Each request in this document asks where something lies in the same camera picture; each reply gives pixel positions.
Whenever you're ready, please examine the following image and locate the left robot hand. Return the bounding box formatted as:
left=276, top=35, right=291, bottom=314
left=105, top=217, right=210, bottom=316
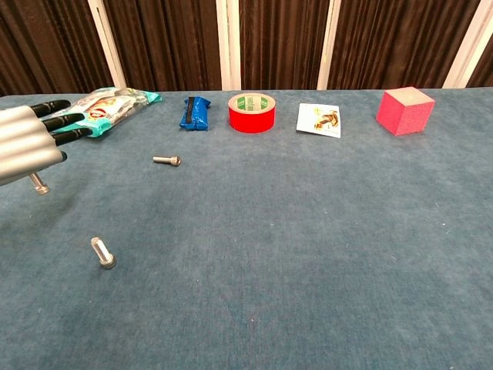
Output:
left=0, top=99, right=96, bottom=188

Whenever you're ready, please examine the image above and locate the silver bolt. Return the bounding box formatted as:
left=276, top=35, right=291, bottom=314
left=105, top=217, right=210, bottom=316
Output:
left=153, top=154, right=182, bottom=167
left=29, top=172, right=50, bottom=197
left=90, top=237, right=117, bottom=271

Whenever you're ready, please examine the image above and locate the teal snack bag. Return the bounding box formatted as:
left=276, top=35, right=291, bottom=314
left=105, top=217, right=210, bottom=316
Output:
left=53, top=86, right=163, bottom=139

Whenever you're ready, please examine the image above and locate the blue snack wrapper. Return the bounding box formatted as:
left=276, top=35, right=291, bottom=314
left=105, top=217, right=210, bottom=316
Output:
left=178, top=96, right=212, bottom=132

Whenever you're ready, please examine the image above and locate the dark brown pleated curtain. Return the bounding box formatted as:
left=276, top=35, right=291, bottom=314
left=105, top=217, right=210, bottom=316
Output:
left=0, top=0, right=493, bottom=97

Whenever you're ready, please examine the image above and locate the red tape roll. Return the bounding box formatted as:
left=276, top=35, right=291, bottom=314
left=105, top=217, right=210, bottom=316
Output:
left=227, top=92, right=277, bottom=134

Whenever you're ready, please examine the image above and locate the blue felt table cover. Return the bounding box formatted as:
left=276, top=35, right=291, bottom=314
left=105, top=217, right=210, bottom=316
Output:
left=0, top=89, right=493, bottom=370

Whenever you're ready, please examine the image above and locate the white picture card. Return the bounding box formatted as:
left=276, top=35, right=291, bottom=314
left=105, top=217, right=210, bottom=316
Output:
left=296, top=103, right=342, bottom=139

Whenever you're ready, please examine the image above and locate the pink cube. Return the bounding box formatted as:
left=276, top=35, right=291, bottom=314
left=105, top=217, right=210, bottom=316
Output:
left=375, top=86, right=436, bottom=136

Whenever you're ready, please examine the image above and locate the white partition frame post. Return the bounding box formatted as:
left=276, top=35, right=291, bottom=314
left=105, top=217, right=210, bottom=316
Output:
left=316, top=0, right=342, bottom=91
left=215, top=0, right=242, bottom=92
left=87, top=0, right=127, bottom=92
left=442, top=0, right=493, bottom=89

